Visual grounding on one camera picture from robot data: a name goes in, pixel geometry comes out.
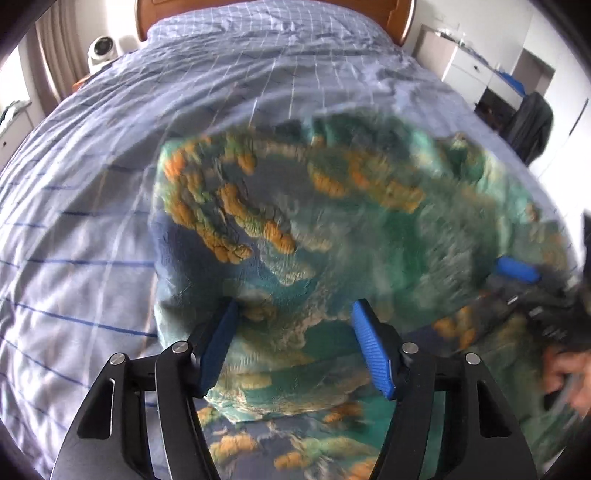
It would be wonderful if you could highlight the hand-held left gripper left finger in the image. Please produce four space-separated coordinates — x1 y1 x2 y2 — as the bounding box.
48 298 240 480

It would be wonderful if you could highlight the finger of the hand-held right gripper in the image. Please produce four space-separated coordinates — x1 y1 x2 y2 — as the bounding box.
495 256 542 286

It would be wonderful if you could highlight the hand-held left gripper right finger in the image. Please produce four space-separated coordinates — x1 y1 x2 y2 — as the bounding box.
351 298 539 480

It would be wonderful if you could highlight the green printed jacket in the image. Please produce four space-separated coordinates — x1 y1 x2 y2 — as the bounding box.
150 113 578 480

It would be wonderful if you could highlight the pile of clothes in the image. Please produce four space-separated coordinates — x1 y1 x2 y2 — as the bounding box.
0 100 31 130

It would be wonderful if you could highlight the person's right hand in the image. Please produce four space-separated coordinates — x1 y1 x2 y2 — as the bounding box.
541 346 591 414

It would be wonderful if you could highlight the white wardrobe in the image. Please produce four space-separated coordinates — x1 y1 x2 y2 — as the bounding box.
512 9 591 222

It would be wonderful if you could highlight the dark jacket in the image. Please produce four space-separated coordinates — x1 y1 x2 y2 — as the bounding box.
501 91 554 164

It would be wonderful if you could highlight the blue cloth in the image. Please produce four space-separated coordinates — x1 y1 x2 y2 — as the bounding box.
496 69 527 95

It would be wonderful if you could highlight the white desk with drawers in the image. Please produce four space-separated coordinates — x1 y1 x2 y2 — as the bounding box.
413 23 527 116

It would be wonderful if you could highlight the white window bench cabinet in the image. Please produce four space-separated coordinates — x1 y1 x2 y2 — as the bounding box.
0 99 33 171

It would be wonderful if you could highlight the white desk fan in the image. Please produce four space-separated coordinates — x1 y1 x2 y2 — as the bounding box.
88 36 122 70

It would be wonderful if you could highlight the blue checked pillow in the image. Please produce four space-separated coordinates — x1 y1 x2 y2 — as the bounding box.
147 4 398 44

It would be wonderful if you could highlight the beige curtain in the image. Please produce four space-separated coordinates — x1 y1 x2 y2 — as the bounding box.
34 16 77 104

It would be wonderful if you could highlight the wooden headboard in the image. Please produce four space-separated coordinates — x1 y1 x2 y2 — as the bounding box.
135 0 416 47

